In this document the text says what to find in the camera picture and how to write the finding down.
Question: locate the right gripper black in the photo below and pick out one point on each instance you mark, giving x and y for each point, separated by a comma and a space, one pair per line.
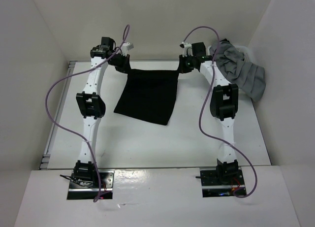
182, 68

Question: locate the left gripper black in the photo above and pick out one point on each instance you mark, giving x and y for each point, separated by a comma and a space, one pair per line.
125, 66

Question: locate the black skirt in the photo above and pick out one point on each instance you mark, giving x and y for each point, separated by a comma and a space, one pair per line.
149, 95

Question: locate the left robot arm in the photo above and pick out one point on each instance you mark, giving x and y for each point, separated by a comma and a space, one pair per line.
92, 107

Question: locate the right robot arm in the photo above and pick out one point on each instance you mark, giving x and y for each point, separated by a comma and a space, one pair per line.
223, 105

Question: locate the grey skirt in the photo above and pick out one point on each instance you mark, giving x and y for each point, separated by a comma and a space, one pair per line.
248, 76

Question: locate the white plastic basket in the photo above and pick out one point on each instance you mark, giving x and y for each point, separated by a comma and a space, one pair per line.
248, 54

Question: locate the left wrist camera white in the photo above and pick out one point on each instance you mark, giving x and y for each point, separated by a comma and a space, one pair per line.
127, 46

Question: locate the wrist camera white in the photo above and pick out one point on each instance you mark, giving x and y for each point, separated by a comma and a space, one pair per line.
127, 46
187, 49

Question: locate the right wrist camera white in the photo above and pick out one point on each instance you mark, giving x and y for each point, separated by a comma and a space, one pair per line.
187, 49

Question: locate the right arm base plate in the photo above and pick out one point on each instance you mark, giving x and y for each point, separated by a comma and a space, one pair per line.
213, 187

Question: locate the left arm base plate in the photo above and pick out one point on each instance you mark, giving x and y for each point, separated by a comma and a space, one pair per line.
83, 189

